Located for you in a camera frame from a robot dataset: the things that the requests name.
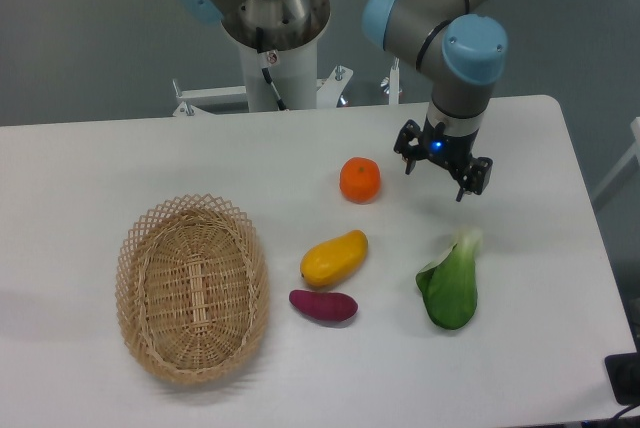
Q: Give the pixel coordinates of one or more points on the purple sweet potato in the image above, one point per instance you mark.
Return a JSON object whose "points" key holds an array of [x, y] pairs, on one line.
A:
{"points": [[330, 307]]}

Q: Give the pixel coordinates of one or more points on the black device at table edge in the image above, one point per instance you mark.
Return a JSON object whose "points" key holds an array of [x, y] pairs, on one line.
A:
{"points": [[623, 373]]}

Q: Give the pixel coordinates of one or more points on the green bok choy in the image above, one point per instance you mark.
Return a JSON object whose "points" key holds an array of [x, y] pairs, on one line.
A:
{"points": [[448, 284]]}

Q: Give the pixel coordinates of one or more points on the yellow mango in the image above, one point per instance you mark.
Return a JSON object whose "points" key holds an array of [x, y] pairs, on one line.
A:
{"points": [[334, 260]]}

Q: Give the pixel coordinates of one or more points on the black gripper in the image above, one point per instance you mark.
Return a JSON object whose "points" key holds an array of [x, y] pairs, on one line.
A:
{"points": [[446, 142]]}

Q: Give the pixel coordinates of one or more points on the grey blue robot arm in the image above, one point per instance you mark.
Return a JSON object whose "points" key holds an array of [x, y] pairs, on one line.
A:
{"points": [[461, 53]]}

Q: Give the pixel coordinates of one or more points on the woven wicker basket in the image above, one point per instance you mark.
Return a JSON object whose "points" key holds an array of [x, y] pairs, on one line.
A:
{"points": [[192, 289]]}

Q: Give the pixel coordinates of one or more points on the orange fruit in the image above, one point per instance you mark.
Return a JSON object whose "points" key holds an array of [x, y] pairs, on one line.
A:
{"points": [[360, 180]]}

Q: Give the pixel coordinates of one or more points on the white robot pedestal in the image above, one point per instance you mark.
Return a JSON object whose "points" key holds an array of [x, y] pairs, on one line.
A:
{"points": [[273, 81]]}

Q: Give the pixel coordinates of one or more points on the white frame at right edge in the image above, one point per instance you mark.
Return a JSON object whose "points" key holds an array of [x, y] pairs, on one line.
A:
{"points": [[619, 174]]}

